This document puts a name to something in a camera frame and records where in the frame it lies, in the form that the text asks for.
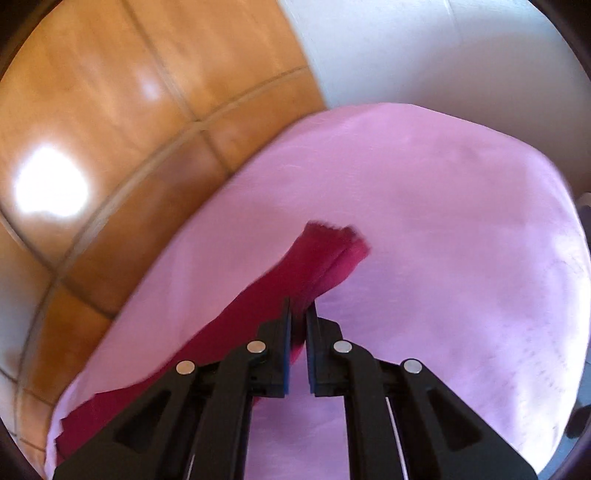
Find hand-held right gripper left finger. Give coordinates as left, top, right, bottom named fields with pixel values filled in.
left=52, top=296, right=293, bottom=480

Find dark red cloth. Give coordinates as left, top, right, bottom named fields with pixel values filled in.
left=55, top=220, right=373, bottom=468

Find pink bed sheet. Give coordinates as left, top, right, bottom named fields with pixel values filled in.
left=46, top=102, right=591, bottom=480

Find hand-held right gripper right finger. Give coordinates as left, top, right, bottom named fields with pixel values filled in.
left=305, top=307, right=539, bottom=480

